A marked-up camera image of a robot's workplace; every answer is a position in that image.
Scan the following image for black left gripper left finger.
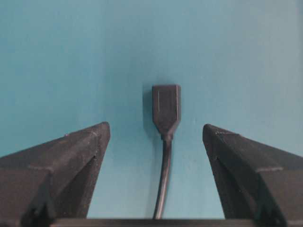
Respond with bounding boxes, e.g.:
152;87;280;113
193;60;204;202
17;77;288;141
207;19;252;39
0;122;110;227

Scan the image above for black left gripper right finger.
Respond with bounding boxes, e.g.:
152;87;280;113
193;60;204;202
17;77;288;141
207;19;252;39
203;124;303;227

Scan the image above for black USB socket cable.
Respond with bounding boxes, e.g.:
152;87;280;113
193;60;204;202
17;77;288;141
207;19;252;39
151;84;182;220

